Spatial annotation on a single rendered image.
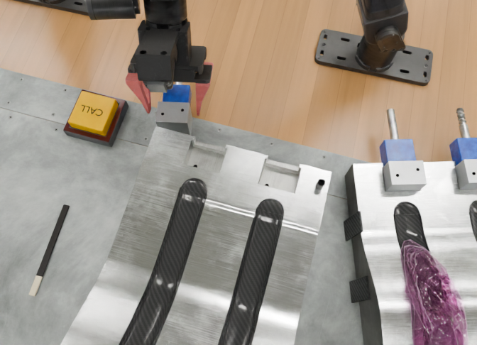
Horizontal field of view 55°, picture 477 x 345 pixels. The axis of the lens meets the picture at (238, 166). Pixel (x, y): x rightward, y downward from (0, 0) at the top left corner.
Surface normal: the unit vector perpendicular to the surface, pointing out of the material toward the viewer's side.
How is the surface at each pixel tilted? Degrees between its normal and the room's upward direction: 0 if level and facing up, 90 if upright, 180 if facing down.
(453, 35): 0
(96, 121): 0
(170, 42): 30
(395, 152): 0
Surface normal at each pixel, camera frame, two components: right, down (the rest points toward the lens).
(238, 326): 0.13, -0.67
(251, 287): -0.02, -0.33
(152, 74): -0.04, 0.64
